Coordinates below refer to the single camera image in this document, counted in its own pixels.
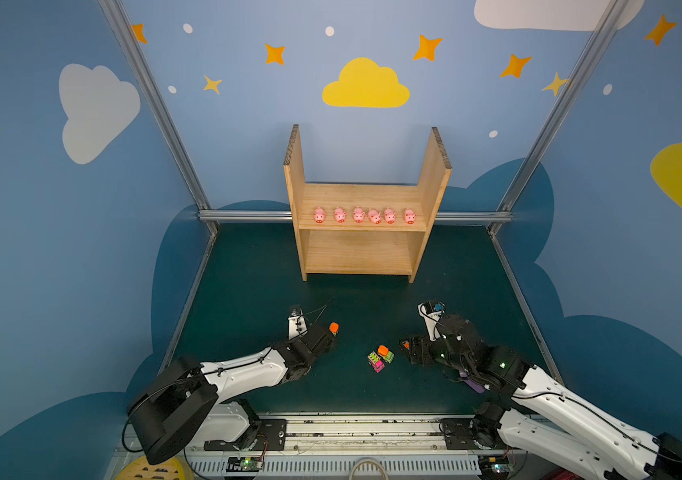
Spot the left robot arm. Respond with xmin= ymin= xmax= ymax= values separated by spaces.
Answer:
xmin=126 ymin=322 xmax=339 ymax=465

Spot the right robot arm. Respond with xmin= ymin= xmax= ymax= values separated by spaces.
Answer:
xmin=401 ymin=302 xmax=682 ymax=479

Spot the purple pink toy shovel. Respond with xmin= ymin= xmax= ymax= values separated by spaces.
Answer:
xmin=459 ymin=372 xmax=486 ymax=394

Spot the wooden shelf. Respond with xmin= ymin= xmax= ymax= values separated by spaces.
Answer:
xmin=283 ymin=124 xmax=452 ymax=282

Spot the magenta green toy truck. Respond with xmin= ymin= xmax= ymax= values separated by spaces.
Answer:
xmin=367 ymin=352 xmax=385 ymax=373

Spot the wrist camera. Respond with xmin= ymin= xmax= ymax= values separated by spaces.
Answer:
xmin=288 ymin=305 xmax=307 ymax=339
xmin=417 ymin=301 xmax=445 ymax=341

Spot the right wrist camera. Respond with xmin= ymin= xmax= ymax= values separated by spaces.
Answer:
xmin=417 ymin=301 xmax=445 ymax=341

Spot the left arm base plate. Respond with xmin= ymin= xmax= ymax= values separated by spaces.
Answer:
xmin=203 ymin=418 xmax=287 ymax=452

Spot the pink pig toy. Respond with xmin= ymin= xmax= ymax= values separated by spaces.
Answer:
xmin=384 ymin=208 xmax=397 ymax=225
xmin=403 ymin=208 xmax=416 ymax=224
xmin=313 ymin=207 xmax=326 ymax=224
xmin=334 ymin=207 xmax=346 ymax=224
xmin=368 ymin=209 xmax=382 ymax=224
xmin=353 ymin=207 xmax=365 ymax=223

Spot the yellow basket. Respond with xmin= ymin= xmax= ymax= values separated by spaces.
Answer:
xmin=115 ymin=456 xmax=194 ymax=480

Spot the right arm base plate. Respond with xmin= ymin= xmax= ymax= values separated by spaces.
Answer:
xmin=439 ymin=418 xmax=498 ymax=450

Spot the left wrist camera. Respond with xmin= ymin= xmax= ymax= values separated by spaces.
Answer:
xmin=288 ymin=305 xmax=307 ymax=339

